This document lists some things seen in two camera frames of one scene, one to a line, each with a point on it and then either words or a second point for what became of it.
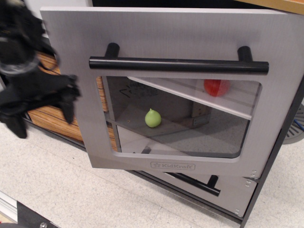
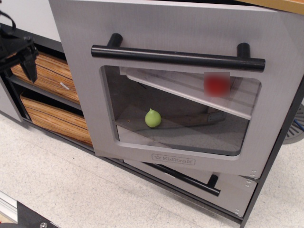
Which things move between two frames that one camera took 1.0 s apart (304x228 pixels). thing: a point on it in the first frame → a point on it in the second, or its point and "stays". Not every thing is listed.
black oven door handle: [243, 64] → [240, 60]
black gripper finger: [68, 108] → [28, 61]
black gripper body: [22, 91] → [11, 46]
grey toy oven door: [202, 90] stays
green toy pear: [153, 118] stays
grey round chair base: [296, 133] stays
